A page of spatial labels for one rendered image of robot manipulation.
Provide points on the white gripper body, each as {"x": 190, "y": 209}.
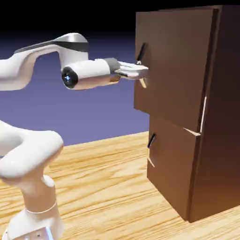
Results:
{"x": 134, "y": 71}

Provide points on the large brown cabinet door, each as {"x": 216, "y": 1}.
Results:
{"x": 174, "y": 75}

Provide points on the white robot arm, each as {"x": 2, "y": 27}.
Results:
{"x": 75, "y": 58}

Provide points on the dark brown wooden cabinet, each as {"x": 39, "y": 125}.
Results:
{"x": 221, "y": 112}

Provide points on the small brown cabinet door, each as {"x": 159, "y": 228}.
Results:
{"x": 172, "y": 166}

